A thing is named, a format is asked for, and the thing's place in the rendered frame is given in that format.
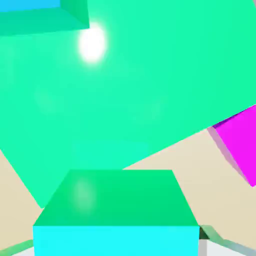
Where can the large green box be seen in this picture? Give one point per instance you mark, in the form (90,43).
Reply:
(128,100)

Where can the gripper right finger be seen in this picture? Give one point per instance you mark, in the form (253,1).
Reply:
(212,246)

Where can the small magenta cube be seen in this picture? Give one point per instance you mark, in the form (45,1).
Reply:
(240,144)

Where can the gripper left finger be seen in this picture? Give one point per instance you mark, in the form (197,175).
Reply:
(24,250)

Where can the small cyan cube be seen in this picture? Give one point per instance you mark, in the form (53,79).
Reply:
(116,220)
(40,20)

